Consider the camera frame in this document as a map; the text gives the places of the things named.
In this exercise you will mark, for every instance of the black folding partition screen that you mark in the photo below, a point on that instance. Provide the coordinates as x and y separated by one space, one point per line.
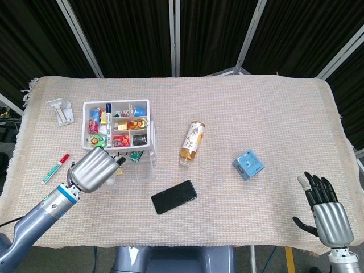
136 34

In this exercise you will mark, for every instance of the amber tea bottle floral label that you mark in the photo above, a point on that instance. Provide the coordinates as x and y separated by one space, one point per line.
192 140

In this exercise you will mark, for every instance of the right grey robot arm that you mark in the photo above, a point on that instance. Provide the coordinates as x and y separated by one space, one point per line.
347 260

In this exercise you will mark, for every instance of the white compartment organizer box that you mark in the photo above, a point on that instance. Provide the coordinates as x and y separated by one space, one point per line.
85 125

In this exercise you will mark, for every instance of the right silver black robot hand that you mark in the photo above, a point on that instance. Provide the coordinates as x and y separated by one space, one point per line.
332 224

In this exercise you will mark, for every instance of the green circuit toy car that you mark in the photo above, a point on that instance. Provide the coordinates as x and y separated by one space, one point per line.
136 156

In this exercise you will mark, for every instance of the blue capped whiteboard marker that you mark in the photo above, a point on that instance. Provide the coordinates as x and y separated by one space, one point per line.
108 113

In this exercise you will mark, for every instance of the clear plastic drawer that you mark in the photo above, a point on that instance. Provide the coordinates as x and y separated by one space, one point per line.
142 173

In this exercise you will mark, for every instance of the beige woven tablecloth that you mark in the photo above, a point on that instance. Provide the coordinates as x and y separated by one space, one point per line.
227 113

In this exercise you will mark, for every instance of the yellow packet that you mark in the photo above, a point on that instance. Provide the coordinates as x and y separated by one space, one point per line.
123 125

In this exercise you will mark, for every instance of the red orange lion packet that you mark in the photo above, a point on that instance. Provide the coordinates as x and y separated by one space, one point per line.
120 140

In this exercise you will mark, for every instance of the red candy packet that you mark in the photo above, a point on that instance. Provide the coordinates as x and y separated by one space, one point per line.
94 126

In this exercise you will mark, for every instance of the green lion packet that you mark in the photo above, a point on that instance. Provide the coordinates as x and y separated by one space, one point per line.
96 141

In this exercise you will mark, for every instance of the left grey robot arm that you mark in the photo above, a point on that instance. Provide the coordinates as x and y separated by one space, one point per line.
37 219

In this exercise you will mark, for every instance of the black smartphone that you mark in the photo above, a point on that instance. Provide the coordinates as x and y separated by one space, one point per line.
174 196

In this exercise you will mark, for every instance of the blue snack packet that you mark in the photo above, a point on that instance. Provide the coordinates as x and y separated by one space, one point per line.
95 114

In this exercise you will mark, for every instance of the beige small object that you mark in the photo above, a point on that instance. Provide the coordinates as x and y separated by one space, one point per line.
120 171

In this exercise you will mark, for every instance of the red capped green marker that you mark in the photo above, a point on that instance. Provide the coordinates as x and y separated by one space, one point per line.
54 170

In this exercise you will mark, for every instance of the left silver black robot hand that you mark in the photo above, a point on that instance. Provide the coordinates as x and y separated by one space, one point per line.
91 170

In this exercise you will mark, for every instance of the grey robot torso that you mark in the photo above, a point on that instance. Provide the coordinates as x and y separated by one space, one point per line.
176 260

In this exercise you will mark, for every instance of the blue speaker carton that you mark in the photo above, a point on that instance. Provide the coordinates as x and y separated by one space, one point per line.
250 166

